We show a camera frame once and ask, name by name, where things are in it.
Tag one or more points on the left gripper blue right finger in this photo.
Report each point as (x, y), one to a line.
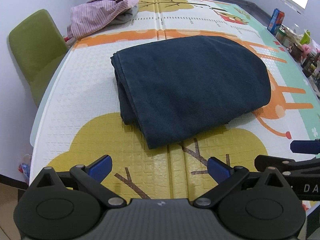
(228, 179)

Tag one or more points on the dark glass bottle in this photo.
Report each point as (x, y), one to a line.
(310, 64)

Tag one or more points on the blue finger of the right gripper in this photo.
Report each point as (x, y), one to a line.
(305, 146)
(308, 169)

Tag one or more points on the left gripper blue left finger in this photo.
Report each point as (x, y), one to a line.
(89, 179)

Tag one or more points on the plastic bag on floor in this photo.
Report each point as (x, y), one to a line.
(24, 167)

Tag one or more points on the colourful foam play mat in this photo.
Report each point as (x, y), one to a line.
(81, 120)

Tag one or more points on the pink striped shirt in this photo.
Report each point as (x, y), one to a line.
(94, 15)

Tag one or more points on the green upholstered chair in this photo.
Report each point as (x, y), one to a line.
(38, 48)

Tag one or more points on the pink pig toy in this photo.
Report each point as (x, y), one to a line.
(307, 49)

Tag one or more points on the green lid jar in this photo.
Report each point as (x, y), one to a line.
(281, 35)

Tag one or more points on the grey garment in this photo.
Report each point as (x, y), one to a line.
(125, 16)

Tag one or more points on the dark blue denim jeans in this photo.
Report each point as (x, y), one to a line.
(174, 89)

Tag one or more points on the blue soda can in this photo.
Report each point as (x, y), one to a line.
(275, 21)

